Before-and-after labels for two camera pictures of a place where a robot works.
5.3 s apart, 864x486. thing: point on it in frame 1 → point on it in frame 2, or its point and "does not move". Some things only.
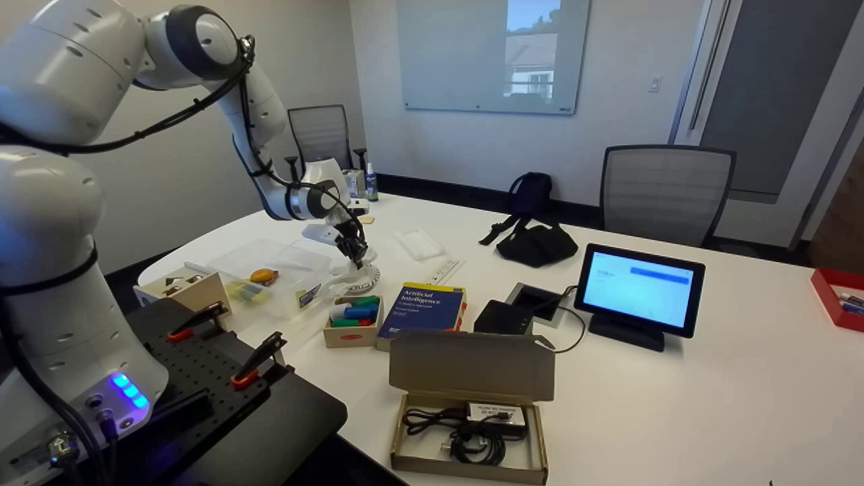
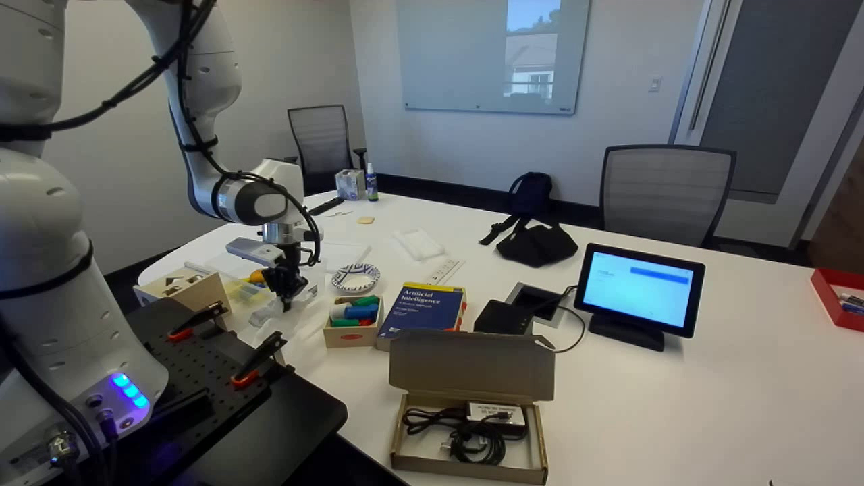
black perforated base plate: x=234 y=414 does not move
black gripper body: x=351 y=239 → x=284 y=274
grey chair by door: x=666 y=190 does not move
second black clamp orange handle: x=181 y=333 does not move
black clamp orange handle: x=260 y=363 does not move
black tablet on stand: x=639 y=297 does not move
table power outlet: x=538 y=300 does not move
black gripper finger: x=361 y=246 → x=296 y=286
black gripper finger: x=358 y=255 → x=284 y=290
